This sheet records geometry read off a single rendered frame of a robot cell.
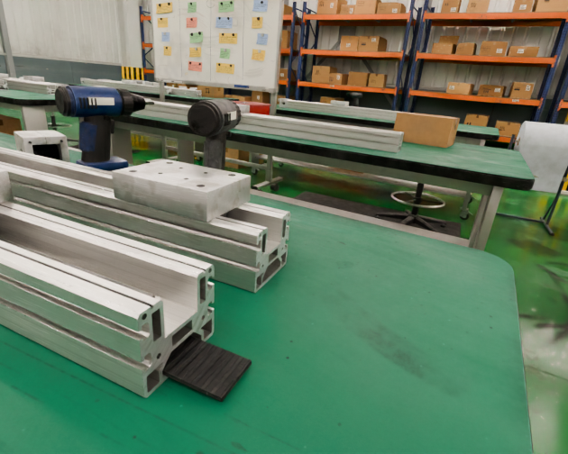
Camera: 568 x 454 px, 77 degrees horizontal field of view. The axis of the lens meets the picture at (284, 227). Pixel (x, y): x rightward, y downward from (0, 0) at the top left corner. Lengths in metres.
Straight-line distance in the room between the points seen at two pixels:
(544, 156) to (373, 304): 3.29
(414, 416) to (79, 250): 0.37
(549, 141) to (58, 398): 3.61
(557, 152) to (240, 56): 2.80
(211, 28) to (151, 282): 3.53
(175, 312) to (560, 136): 3.54
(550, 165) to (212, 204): 3.44
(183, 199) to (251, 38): 3.13
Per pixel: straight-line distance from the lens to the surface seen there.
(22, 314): 0.43
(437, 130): 2.15
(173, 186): 0.48
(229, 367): 0.36
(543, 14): 9.61
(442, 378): 0.41
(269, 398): 0.35
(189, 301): 0.37
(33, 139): 1.04
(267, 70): 3.44
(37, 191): 0.72
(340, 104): 3.92
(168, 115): 2.37
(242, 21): 3.62
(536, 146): 3.67
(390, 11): 10.14
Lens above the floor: 1.04
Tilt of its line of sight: 22 degrees down
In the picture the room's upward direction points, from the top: 5 degrees clockwise
